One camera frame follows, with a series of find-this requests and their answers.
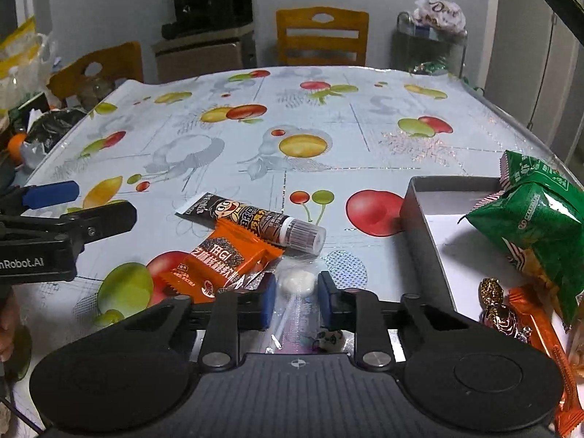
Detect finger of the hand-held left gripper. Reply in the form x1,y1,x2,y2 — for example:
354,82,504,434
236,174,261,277
57,200,138,254
0,180,80,214

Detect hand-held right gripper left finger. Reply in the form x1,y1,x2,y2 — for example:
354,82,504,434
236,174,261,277
109,278,277,370

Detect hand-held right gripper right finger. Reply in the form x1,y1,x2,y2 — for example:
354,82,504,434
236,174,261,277
318,271,475,370

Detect clear white candy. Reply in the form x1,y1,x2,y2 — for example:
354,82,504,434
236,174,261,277
267,253,348,357

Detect grey cardboard box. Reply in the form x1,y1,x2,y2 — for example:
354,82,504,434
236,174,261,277
400,176,584,370

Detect shiny foil candy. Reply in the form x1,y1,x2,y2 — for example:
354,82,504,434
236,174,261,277
478,278,532,343

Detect long orange snack packet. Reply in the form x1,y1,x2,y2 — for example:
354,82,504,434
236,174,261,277
507,285,584,436

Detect person's left hand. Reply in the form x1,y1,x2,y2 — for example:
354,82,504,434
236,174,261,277
0,289,23,362

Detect orange fruit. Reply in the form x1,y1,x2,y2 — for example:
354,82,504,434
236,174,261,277
8,133,29,162

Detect square orange snack packet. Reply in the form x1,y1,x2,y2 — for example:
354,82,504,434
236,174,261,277
153,218,286,304

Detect black plastic bag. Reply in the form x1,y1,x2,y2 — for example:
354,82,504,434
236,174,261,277
25,108,87,144

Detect brown snack tube clear cap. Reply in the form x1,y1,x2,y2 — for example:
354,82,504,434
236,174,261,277
176,192,327,254

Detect glass jar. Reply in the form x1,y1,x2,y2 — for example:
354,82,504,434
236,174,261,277
77,77,115,107

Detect clear plastic bag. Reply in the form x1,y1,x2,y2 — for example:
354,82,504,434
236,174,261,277
0,32,60,110

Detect wooden chair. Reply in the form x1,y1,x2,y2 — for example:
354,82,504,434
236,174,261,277
276,8,369,67
48,42,144,101

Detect fruit print tablecloth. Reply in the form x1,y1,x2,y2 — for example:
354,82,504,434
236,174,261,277
0,65,584,420

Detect grey cabinet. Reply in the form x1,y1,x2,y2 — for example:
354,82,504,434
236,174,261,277
153,27,256,84

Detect green snack bag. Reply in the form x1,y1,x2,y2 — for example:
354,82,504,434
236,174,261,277
458,150,584,329

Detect black drinks machine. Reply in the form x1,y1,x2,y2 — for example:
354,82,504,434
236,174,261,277
162,0,254,39

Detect wrapped candies on side table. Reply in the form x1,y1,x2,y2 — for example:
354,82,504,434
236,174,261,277
411,57,450,74

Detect white printed plastic bag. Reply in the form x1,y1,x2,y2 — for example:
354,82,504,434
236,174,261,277
413,0,467,32

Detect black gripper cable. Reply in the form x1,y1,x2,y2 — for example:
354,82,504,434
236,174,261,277
0,360,44,432

